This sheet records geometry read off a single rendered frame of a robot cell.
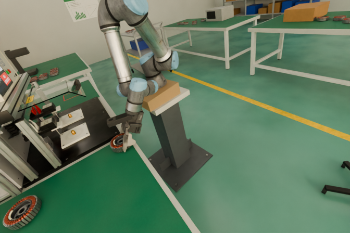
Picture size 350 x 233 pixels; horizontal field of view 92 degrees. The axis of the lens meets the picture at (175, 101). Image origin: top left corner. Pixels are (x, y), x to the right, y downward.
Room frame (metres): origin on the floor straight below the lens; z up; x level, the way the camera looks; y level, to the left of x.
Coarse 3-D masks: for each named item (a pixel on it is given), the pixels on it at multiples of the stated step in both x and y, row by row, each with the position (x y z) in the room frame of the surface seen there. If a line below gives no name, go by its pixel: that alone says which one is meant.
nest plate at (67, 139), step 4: (84, 124) 0.91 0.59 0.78; (72, 128) 0.90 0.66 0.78; (76, 128) 0.89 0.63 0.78; (80, 128) 0.87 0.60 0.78; (84, 128) 0.86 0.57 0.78; (64, 132) 0.88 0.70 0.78; (68, 132) 0.87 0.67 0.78; (76, 132) 0.85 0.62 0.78; (80, 132) 0.84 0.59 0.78; (84, 132) 0.83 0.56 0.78; (88, 132) 0.82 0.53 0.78; (60, 136) 0.84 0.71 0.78; (64, 136) 0.83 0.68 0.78; (68, 136) 0.82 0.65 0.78; (72, 136) 0.81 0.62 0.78; (76, 136) 0.80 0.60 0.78; (80, 136) 0.79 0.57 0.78; (84, 136) 0.79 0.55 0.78; (64, 140) 0.79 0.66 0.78; (68, 140) 0.78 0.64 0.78; (72, 140) 0.77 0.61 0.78; (76, 140) 0.77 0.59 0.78; (64, 144) 0.76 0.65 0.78; (68, 144) 0.75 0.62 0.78
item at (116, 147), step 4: (116, 136) 0.71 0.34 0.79; (120, 136) 0.71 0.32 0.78; (112, 140) 0.69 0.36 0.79; (116, 140) 0.69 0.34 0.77; (120, 140) 0.69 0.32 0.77; (112, 144) 0.66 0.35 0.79; (116, 144) 0.68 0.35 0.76; (120, 144) 0.66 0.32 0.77; (112, 148) 0.63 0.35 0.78; (116, 148) 0.62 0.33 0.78; (120, 148) 0.62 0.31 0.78
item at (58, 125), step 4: (48, 120) 0.81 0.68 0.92; (52, 120) 0.80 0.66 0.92; (40, 124) 0.79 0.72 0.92; (44, 124) 0.78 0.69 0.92; (48, 124) 0.78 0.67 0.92; (52, 124) 0.78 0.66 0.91; (56, 124) 0.81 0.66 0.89; (60, 124) 0.81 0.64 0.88; (40, 128) 0.76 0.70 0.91; (44, 128) 0.76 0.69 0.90; (48, 128) 0.77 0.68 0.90; (52, 128) 0.77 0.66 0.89; (56, 128) 0.78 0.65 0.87; (40, 132) 0.75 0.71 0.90; (44, 132) 0.76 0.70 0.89; (24, 140) 0.72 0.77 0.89; (28, 140) 0.72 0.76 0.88
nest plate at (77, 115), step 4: (72, 112) 1.11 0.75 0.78; (76, 112) 1.10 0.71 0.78; (80, 112) 1.08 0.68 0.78; (64, 116) 1.08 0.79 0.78; (68, 116) 1.06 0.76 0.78; (72, 116) 1.05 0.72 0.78; (76, 116) 1.04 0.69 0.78; (80, 116) 1.02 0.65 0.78; (60, 120) 1.04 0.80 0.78; (64, 120) 1.03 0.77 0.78; (68, 120) 1.01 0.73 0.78; (72, 120) 1.00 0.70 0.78; (76, 120) 1.00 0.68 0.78; (64, 124) 0.97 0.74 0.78; (68, 124) 0.97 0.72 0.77
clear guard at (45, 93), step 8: (64, 80) 0.98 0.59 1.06; (40, 88) 0.93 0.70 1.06; (48, 88) 0.89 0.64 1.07; (56, 88) 0.86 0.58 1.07; (64, 88) 0.83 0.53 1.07; (72, 88) 0.85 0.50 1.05; (80, 88) 0.91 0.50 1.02; (24, 96) 0.86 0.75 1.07; (40, 96) 0.80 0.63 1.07; (48, 96) 0.77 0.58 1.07; (56, 96) 0.75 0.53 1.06; (24, 104) 0.74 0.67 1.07; (32, 104) 0.72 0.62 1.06
